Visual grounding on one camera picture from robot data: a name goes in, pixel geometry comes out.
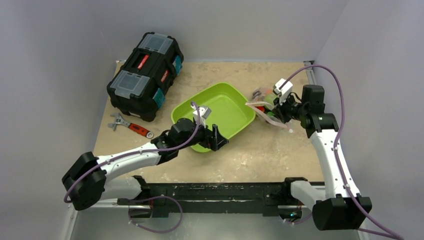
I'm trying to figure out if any black plastic toolbox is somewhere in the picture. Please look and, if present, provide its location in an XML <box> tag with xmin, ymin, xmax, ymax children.
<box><xmin>106</xmin><ymin>32</ymin><xmax>184</xmax><ymax>122</ymax></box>

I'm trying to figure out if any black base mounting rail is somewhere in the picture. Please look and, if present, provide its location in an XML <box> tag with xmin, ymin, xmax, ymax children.
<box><xmin>117</xmin><ymin>182</ymin><xmax>308</xmax><ymax>220</ymax></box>

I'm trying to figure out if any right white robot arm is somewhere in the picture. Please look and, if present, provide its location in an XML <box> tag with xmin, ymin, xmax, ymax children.
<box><xmin>272</xmin><ymin>83</ymin><xmax>372</xmax><ymax>231</ymax></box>

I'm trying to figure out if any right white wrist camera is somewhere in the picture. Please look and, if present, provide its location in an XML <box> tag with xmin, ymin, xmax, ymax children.
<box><xmin>273</xmin><ymin>78</ymin><xmax>293</xmax><ymax>105</ymax></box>

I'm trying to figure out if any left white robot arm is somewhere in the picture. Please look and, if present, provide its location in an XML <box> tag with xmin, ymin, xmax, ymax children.
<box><xmin>61</xmin><ymin>118</ymin><xmax>229</xmax><ymax>211</ymax></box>

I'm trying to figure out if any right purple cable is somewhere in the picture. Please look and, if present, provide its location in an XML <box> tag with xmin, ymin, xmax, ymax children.
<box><xmin>283</xmin><ymin>64</ymin><xmax>405</xmax><ymax>240</ymax></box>

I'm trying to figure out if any red handled adjustable wrench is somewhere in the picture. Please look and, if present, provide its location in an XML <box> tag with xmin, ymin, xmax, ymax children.
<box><xmin>107</xmin><ymin>112</ymin><xmax>154</xmax><ymax>139</ymax></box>

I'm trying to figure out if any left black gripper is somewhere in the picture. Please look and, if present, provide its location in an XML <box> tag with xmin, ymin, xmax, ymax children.
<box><xmin>177</xmin><ymin>118</ymin><xmax>228</xmax><ymax>151</ymax></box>

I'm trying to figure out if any clear zip top bag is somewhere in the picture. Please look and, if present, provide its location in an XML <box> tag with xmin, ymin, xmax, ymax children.
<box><xmin>245</xmin><ymin>87</ymin><xmax>294</xmax><ymax>134</ymax></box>

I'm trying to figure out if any lime green plastic tray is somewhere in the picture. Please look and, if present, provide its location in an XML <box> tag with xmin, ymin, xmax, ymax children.
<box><xmin>168</xmin><ymin>82</ymin><xmax>256</xmax><ymax>146</ymax></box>

